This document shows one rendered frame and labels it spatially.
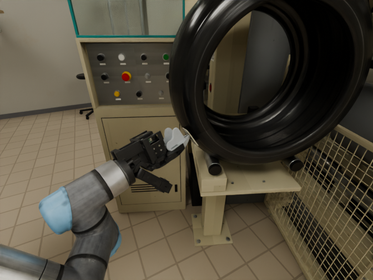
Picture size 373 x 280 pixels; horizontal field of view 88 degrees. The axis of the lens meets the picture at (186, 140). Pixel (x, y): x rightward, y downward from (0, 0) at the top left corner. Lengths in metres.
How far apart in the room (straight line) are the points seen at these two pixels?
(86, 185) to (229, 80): 0.72
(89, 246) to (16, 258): 0.11
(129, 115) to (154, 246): 0.91
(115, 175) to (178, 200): 1.23
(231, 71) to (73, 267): 0.82
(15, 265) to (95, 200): 0.13
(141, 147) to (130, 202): 1.23
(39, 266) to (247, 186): 0.61
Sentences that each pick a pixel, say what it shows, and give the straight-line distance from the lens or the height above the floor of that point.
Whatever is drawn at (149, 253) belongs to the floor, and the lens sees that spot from 1.52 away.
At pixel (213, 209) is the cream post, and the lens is 1.35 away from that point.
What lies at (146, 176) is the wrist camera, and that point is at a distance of 0.47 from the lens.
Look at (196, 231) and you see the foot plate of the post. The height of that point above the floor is 0.01.
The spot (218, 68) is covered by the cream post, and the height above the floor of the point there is 1.16.
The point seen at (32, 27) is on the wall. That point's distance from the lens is 4.16.
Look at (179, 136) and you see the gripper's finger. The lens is 0.51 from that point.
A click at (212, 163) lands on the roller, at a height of 0.92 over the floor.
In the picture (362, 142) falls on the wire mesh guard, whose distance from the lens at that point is 0.82.
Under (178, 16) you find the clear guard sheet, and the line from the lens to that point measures 1.15.
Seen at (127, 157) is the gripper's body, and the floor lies 1.06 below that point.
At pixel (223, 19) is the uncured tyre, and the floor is 1.32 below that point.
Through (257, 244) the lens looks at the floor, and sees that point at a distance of 1.61.
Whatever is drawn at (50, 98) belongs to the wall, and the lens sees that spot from 4.30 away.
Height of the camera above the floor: 1.30
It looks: 29 degrees down
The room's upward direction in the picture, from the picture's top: straight up
